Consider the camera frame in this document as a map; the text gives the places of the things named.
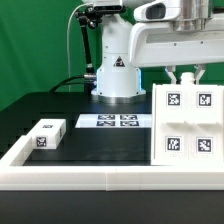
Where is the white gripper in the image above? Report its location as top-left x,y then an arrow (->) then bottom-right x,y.
129,16 -> 224,84

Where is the white cabinet door panel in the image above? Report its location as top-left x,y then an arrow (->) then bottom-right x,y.
193,86 -> 224,164
153,85 -> 194,165

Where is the white cabinet box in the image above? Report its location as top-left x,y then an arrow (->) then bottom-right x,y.
151,72 -> 224,165

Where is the white rectangular block with tags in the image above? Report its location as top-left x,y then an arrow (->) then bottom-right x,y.
28,119 -> 66,149

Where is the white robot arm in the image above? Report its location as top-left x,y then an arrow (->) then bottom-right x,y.
82,0 -> 224,103

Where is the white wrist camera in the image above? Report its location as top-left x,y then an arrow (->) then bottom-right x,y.
134,0 -> 181,22

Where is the black articulated camera mount arm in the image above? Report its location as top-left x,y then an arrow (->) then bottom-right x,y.
75,6 -> 101,95

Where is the white flat tag base plate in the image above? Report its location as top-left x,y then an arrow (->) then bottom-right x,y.
75,114 -> 152,128

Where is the white thin cable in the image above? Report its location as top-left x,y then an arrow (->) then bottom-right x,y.
66,3 -> 88,93

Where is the black cable bundle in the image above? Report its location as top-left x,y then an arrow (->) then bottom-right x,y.
49,75 -> 90,93

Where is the white U-shaped boundary frame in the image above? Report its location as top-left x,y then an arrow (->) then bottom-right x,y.
0,136 -> 224,191

